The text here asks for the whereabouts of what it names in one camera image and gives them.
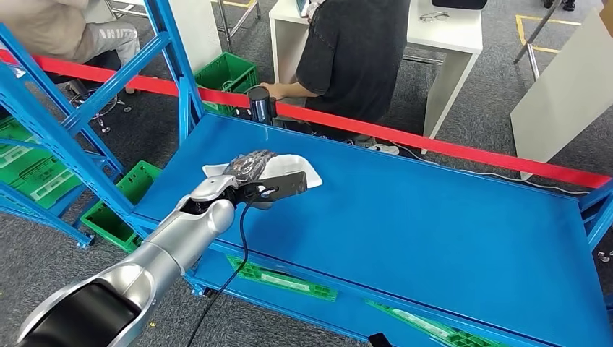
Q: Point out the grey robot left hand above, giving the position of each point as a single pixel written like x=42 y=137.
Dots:
x=251 y=165

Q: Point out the white curved plastic part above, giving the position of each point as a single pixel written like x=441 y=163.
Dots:
x=297 y=165

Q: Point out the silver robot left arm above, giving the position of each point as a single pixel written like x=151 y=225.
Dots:
x=167 y=249

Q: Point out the blue metal shelf rack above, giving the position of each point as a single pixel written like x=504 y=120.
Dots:
x=407 y=215
x=48 y=220

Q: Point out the green plastic crate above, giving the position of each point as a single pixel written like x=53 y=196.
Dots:
x=115 y=225
x=225 y=72
x=282 y=280
x=431 y=328
x=48 y=182
x=14 y=139

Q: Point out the metal table legs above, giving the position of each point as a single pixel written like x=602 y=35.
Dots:
x=225 y=28

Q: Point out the white panel desk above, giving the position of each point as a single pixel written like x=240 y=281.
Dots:
x=565 y=105
x=201 y=33

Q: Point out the person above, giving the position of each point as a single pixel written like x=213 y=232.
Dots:
x=354 y=62
x=43 y=33

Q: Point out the chrome chair base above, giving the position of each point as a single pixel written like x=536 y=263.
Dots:
x=604 y=256
x=103 y=115

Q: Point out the red barrier belt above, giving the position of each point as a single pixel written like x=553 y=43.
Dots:
x=407 y=139

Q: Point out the phone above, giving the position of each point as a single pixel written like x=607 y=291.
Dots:
x=303 y=7

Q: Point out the eyeglasses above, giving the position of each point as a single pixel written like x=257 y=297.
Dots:
x=433 y=16

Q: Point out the black item on desk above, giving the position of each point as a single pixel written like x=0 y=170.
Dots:
x=457 y=4

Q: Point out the metal table leg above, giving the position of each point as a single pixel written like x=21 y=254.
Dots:
x=531 y=57

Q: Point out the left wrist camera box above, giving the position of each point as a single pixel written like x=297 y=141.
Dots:
x=287 y=184

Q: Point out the black barrier post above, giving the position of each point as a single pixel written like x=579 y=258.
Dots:
x=261 y=105

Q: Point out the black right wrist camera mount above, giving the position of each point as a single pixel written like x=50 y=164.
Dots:
x=380 y=341

